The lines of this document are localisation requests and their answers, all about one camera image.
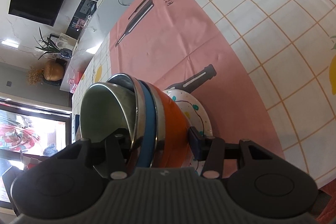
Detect brown round vase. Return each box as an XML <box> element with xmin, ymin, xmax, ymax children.
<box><xmin>43</xmin><ymin>60</ymin><xmax>65</xmax><ymax>81</ymax></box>

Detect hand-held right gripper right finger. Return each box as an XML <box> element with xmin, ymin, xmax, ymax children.
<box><xmin>188</xmin><ymin>127</ymin><xmax>277</xmax><ymax>180</ymax></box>

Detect orange steel bowl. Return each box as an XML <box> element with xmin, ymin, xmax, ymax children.
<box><xmin>143</xmin><ymin>81</ymin><xmax>196</xmax><ymax>169</ymax></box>

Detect white painted plate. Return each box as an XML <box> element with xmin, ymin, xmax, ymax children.
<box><xmin>161</xmin><ymin>89</ymin><xmax>214</xmax><ymax>177</ymax></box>

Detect pencil drawing picture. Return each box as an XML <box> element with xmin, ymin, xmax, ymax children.
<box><xmin>58</xmin><ymin>32</ymin><xmax>79</xmax><ymax>52</ymax></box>

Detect pink printed placemat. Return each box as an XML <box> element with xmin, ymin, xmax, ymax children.
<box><xmin>108</xmin><ymin>0</ymin><xmax>286</xmax><ymax>177</ymax></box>

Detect blue and white box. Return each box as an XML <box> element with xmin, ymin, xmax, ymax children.
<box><xmin>71</xmin><ymin>114</ymin><xmax>82</xmax><ymax>146</ymax></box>

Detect blue steel bowl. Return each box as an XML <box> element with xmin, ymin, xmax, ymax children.
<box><xmin>106</xmin><ymin>72</ymin><xmax>165</xmax><ymax>169</ymax></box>

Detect white marble tv cabinet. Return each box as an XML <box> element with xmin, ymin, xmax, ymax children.
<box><xmin>60</xmin><ymin>0</ymin><xmax>174</xmax><ymax>93</ymax></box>

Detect dried yellow flowers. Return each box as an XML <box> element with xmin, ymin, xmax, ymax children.
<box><xmin>26</xmin><ymin>65</ymin><xmax>45</xmax><ymax>85</ymax></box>

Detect green leafy plant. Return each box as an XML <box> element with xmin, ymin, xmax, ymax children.
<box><xmin>34</xmin><ymin>27</ymin><xmax>62</xmax><ymax>60</ymax></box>

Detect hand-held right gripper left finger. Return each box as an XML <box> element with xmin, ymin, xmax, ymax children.
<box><xmin>60</xmin><ymin>128</ymin><xmax>133</xmax><ymax>180</ymax></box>

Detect lemon print checked tablecloth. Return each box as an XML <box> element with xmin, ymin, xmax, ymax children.
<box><xmin>71</xmin><ymin>0</ymin><xmax>336</xmax><ymax>190</ymax></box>

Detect pink storage box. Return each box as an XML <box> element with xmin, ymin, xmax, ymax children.
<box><xmin>69</xmin><ymin>70</ymin><xmax>83</xmax><ymax>92</ymax></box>

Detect glass sliding door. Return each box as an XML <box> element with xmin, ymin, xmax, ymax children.
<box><xmin>0</xmin><ymin>98</ymin><xmax>72</xmax><ymax>211</ymax></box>

